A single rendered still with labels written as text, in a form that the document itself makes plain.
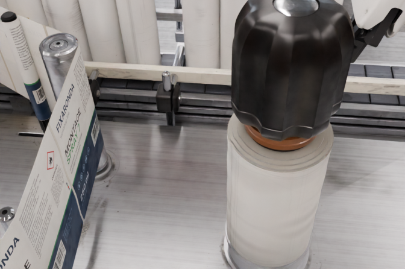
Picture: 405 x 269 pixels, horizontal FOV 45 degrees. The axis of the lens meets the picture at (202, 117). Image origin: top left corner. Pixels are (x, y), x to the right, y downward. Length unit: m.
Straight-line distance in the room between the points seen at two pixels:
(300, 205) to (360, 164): 0.23
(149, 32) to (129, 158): 0.17
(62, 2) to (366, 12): 0.38
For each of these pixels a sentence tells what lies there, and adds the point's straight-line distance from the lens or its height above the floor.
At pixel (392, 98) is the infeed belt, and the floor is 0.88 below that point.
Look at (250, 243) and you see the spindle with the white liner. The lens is 0.47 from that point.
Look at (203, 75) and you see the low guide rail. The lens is 0.68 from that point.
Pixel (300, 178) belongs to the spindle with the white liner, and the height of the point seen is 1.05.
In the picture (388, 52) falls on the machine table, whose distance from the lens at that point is 0.90.
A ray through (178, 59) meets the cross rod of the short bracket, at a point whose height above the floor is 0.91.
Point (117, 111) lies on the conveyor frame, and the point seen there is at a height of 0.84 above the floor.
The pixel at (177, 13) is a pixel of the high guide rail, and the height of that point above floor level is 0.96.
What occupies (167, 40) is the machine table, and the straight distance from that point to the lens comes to 0.89.
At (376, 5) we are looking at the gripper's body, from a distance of 0.61.
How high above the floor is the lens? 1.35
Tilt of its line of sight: 45 degrees down
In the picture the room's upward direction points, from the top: 2 degrees counter-clockwise
